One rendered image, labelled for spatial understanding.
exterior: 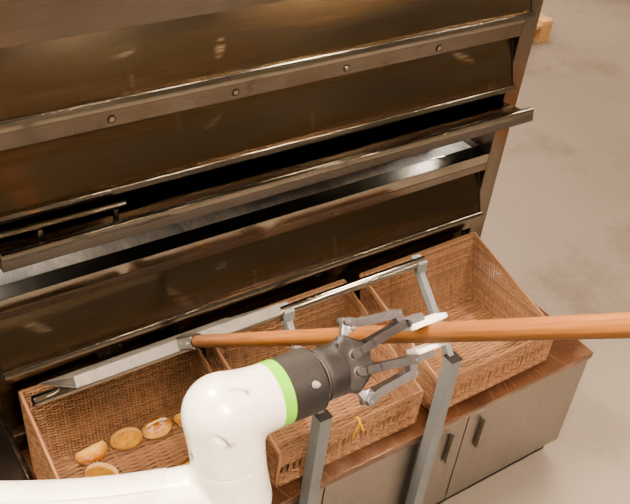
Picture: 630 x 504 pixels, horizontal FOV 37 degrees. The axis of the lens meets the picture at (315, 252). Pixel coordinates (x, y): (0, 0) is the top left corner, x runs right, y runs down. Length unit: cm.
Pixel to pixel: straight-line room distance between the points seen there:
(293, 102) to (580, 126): 386
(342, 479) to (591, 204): 302
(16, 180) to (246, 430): 136
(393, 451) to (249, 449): 190
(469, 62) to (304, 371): 203
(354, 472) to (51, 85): 151
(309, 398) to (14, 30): 127
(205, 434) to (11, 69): 129
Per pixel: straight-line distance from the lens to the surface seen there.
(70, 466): 299
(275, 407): 124
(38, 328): 276
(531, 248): 512
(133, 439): 299
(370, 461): 307
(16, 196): 245
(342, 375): 130
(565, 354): 362
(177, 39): 246
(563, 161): 597
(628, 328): 112
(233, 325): 236
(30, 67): 232
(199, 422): 121
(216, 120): 263
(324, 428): 267
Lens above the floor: 288
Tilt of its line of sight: 37 degrees down
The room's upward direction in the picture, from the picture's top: 8 degrees clockwise
